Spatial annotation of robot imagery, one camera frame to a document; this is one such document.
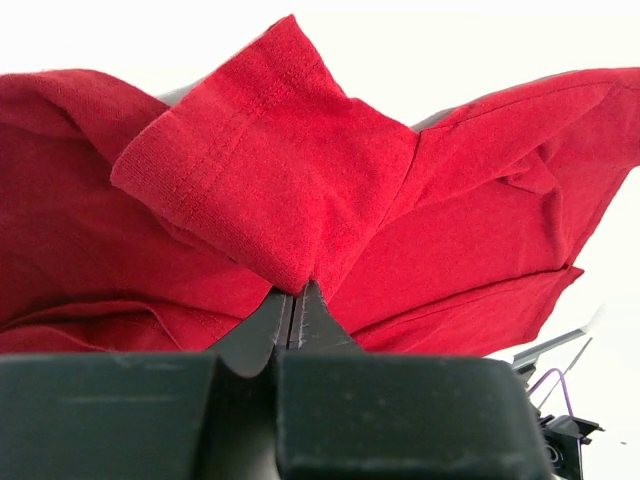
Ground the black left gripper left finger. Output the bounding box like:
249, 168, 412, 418
1, 291, 293, 479

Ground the red t shirt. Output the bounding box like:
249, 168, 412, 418
1, 16, 639, 356

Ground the silver aluminium table rail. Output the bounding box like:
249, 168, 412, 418
511, 326, 589, 370

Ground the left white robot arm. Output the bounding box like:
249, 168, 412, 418
1, 283, 599, 479

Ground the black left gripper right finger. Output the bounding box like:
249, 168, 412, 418
291, 284, 552, 479

